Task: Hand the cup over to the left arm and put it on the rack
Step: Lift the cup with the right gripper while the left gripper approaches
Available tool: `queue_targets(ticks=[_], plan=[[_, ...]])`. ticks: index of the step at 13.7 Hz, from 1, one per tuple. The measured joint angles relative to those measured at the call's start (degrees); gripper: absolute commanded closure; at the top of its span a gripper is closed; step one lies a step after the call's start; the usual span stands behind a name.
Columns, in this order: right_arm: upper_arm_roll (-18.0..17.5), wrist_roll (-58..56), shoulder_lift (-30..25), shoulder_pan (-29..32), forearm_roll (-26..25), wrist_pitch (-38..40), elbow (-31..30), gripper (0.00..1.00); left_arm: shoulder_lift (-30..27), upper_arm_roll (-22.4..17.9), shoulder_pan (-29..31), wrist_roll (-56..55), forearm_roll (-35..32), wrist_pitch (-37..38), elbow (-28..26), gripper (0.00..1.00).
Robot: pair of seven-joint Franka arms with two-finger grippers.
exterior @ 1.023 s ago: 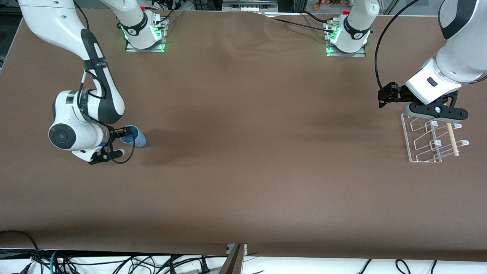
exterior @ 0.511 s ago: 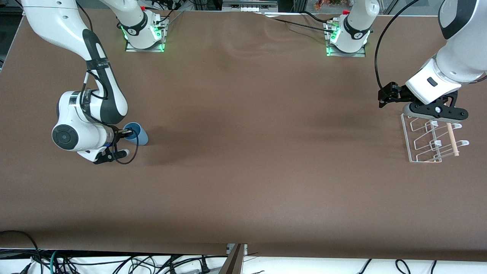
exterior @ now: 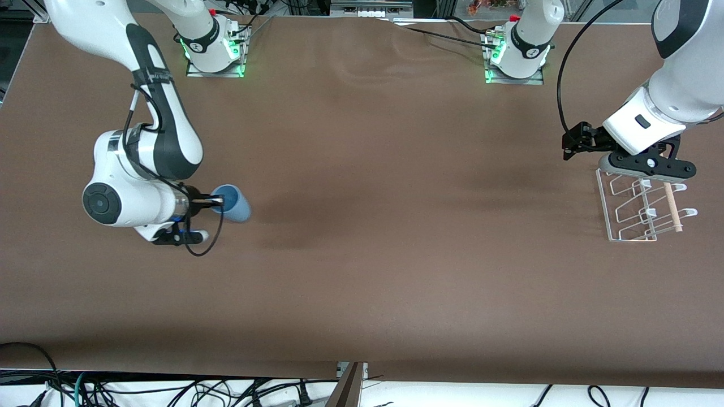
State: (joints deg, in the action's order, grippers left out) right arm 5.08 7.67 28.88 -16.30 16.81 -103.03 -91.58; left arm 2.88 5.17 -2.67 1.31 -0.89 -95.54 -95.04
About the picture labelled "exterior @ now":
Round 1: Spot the white wire cup rack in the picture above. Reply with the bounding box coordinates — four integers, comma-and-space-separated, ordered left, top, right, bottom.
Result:
596, 167, 698, 243

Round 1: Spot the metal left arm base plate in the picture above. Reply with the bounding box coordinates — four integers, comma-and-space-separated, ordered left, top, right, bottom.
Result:
482, 29, 545, 86

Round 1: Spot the black cable across table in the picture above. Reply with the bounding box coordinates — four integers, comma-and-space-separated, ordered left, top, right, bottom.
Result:
389, 16, 501, 50

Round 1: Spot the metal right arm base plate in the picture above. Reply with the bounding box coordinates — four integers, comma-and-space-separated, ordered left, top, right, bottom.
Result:
186, 24, 251, 78

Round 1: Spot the orange red background item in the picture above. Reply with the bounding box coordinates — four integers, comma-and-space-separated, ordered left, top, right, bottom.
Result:
466, 0, 511, 15

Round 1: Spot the teal cable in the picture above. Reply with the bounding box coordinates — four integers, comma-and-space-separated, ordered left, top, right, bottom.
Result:
72, 371, 94, 407

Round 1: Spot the thick black cable loop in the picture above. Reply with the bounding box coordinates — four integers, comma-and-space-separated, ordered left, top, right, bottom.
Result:
0, 341, 64, 407

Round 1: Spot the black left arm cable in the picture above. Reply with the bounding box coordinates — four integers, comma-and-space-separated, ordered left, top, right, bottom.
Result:
557, 0, 630, 136

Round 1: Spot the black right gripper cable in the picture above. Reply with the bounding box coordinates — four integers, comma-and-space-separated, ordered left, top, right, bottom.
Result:
182, 198, 226, 258

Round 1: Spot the blue plastic cup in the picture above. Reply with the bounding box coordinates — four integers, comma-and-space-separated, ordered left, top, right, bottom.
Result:
212, 184, 252, 223

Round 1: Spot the white power strip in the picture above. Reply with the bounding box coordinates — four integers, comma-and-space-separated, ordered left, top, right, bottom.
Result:
330, 0, 415, 18

